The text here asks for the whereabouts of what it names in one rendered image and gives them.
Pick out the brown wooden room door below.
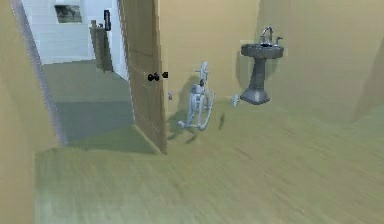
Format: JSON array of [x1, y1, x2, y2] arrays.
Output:
[[117, 0, 169, 155]]

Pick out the silver sink faucet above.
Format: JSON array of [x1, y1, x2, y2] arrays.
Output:
[[259, 25, 284, 48]]

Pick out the white metal frame stand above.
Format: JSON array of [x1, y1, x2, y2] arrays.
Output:
[[177, 60, 216, 132]]

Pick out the black round door handle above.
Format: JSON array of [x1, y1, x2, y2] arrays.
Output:
[[147, 70, 170, 83]]

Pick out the grey pedestal sink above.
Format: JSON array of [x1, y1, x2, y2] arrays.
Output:
[[239, 42, 285, 106]]

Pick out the black wall box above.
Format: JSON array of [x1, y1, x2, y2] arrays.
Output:
[[103, 9, 112, 32]]

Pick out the dark framed wall picture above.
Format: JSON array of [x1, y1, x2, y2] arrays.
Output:
[[54, 4, 83, 24]]

